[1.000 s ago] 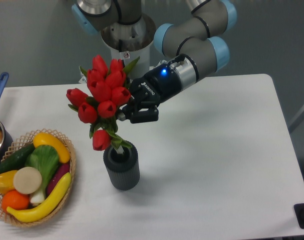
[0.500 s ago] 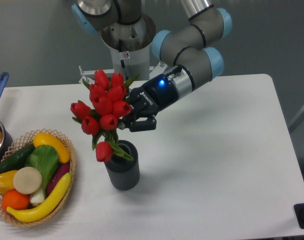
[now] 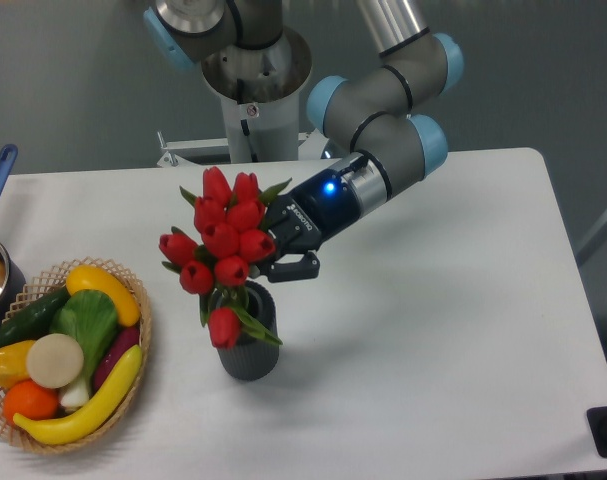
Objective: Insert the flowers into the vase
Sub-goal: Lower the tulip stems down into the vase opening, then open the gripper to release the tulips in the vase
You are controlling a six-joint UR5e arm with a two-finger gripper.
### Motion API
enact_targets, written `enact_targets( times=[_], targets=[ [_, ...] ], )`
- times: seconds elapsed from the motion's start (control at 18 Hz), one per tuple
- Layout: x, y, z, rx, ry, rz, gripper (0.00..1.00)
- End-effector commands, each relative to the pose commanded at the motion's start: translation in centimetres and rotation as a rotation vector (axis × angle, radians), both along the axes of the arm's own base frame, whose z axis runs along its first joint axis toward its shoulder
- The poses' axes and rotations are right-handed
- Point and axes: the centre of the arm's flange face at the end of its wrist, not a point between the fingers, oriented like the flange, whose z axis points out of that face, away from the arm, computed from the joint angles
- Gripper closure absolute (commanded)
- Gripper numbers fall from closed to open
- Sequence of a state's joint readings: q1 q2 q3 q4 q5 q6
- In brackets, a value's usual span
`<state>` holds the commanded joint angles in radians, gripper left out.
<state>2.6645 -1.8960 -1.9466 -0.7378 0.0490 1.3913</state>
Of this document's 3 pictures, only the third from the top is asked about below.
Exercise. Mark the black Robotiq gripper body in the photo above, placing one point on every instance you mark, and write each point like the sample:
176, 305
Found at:
312, 213

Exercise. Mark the red tulip bouquet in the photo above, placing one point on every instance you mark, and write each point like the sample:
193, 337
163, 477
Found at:
230, 219

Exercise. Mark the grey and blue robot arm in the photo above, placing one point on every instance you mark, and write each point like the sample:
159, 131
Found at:
387, 147

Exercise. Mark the dark grey ribbed vase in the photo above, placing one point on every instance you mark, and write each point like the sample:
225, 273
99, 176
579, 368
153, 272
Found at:
251, 358

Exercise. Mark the purple sweet potato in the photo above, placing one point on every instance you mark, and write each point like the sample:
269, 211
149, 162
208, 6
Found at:
124, 340

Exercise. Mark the green bok choy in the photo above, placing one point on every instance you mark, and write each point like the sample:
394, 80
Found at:
89, 317

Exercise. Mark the yellow squash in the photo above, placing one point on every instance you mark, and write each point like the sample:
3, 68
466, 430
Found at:
89, 277

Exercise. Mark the woven wicker basket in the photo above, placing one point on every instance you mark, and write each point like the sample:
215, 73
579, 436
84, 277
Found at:
51, 280

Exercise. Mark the yellow banana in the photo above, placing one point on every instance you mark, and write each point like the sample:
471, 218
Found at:
83, 415

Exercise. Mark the beige round disc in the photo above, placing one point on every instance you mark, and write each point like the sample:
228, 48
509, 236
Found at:
54, 361

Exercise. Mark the green cucumber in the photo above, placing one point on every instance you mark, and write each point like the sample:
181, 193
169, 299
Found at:
34, 320

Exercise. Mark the orange fruit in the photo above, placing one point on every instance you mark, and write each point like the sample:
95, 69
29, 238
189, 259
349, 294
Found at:
30, 400

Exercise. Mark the yellow bell pepper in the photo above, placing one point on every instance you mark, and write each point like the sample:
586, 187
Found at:
13, 363

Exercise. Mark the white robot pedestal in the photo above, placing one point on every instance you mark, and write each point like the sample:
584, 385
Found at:
259, 93

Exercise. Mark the white frame at right edge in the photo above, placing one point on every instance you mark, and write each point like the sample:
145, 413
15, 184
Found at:
593, 240

